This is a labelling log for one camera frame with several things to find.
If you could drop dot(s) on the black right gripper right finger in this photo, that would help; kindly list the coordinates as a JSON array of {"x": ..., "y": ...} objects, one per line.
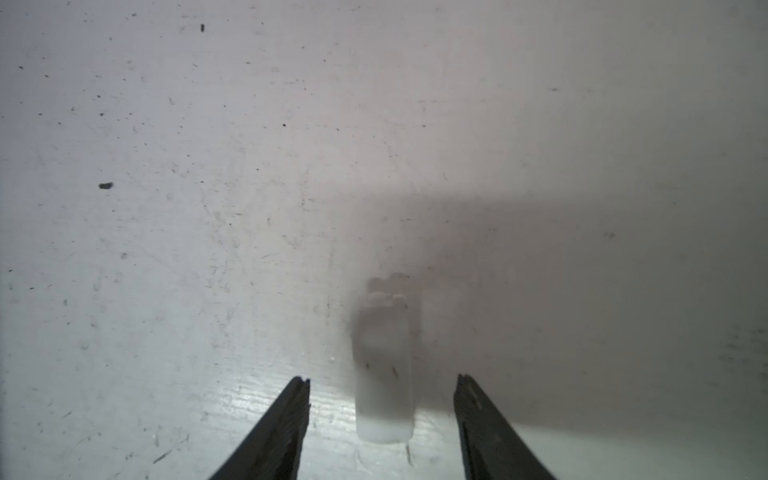
[{"x": 491, "y": 448}]

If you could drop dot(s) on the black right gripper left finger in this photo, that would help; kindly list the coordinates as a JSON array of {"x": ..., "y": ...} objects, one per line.
[{"x": 272, "y": 449}]

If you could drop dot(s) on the white battery compartment cover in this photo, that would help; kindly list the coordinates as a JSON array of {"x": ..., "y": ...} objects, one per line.
[{"x": 381, "y": 350}]

